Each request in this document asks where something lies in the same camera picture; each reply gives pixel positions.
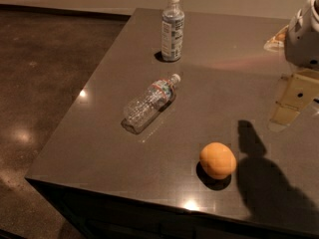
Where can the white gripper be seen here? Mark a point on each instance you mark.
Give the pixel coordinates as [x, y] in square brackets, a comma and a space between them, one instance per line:
[302, 40]

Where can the clear empty plastic bottle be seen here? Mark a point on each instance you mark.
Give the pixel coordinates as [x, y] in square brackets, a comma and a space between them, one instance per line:
[142, 109]

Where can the upright labelled water bottle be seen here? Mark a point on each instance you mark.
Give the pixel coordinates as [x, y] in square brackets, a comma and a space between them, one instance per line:
[172, 23]

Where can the orange fruit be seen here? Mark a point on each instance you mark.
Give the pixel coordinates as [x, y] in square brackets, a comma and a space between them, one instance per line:
[217, 160]

